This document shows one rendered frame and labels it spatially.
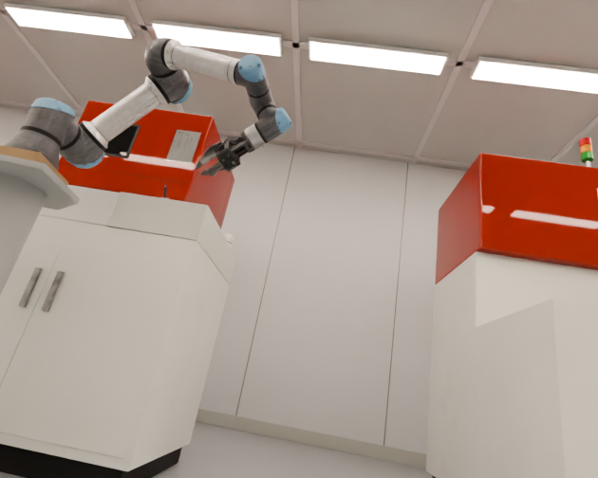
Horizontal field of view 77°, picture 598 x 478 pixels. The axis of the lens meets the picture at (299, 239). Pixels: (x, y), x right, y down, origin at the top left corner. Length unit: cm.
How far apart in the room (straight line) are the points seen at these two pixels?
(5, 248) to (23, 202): 14
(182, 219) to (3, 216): 53
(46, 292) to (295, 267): 238
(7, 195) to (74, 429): 72
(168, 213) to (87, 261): 32
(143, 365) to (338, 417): 227
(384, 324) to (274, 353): 99
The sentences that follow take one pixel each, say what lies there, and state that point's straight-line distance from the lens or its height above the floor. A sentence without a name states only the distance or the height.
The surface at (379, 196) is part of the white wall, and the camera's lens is 390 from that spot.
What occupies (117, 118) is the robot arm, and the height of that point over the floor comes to 116.
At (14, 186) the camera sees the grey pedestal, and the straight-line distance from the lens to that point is 134.
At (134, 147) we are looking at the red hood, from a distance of 248.
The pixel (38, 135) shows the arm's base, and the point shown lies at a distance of 143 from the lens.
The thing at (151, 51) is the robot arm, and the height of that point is 133.
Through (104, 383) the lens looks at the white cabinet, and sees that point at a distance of 141.
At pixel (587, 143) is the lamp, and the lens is 300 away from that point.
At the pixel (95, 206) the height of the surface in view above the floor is 89.
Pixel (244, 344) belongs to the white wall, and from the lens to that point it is 344.
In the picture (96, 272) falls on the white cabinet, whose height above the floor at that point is 64.
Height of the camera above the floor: 39
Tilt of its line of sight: 21 degrees up
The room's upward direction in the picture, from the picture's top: 11 degrees clockwise
